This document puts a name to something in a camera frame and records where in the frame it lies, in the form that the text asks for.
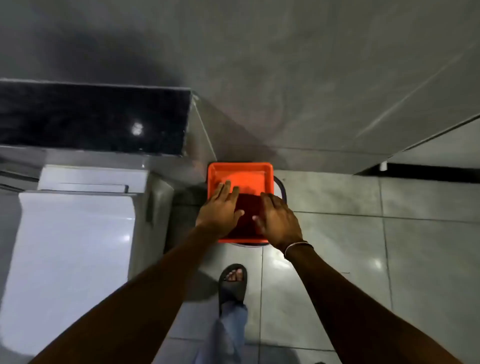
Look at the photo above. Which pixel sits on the person's right hand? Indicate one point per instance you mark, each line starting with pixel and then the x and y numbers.
pixel 279 227

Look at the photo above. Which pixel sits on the person's left hand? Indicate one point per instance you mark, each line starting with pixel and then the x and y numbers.
pixel 217 213

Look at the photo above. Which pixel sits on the person's right thumb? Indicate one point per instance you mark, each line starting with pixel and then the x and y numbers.
pixel 257 222

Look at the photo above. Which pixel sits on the person's left thumb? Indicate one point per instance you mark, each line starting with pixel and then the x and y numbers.
pixel 239 214

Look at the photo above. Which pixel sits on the person's left middle finger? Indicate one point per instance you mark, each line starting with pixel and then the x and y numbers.
pixel 226 189

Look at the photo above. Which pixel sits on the person's left forearm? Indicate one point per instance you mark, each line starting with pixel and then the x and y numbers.
pixel 142 300

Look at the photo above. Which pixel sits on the person's right forearm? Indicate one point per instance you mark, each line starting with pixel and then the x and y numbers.
pixel 352 311

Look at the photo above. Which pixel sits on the orange square plastic bucket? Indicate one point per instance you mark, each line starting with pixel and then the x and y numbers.
pixel 247 176

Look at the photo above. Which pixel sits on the person's foot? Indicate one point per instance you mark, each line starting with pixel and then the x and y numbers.
pixel 234 275

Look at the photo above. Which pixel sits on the black slide sandal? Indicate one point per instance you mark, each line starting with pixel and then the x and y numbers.
pixel 233 290

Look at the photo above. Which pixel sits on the blue jeans leg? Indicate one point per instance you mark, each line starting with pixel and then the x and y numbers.
pixel 227 337

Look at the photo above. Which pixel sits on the small white door stopper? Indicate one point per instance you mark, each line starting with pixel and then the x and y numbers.
pixel 383 166

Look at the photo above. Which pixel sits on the black stone ledge top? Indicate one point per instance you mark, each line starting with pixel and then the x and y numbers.
pixel 90 116

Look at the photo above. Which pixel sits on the white toilet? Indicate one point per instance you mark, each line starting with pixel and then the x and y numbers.
pixel 75 262

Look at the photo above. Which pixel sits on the white toilet lid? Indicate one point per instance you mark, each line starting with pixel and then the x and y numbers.
pixel 67 270

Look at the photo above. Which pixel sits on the grey door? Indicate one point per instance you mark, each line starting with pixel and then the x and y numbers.
pixel 446 146

